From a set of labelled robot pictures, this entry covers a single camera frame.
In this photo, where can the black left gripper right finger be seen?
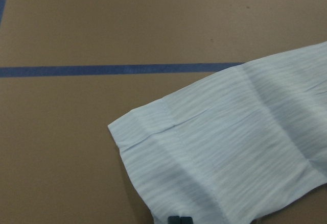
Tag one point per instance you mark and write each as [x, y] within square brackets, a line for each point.
[185, 220]

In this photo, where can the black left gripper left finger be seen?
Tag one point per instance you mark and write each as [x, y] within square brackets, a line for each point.
[173, 220]

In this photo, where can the light blue button-up shirt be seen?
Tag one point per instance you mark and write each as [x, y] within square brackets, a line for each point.
[232, 147]

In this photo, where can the brown paper table cover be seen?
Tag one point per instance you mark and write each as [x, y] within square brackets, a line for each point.
[59, 163]

